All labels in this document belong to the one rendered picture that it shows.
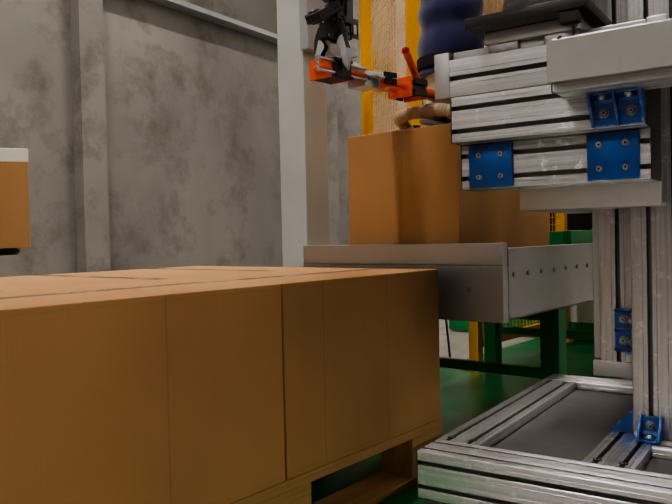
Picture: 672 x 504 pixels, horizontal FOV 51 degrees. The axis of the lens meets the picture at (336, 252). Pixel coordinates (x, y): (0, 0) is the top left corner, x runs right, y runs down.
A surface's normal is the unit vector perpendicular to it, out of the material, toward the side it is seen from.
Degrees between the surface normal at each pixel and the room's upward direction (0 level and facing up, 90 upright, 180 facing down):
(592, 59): 90
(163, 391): 90
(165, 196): 90
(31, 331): 90
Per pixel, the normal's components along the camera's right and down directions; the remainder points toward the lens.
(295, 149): -0.64, 0.03
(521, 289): 0.77, 0.00
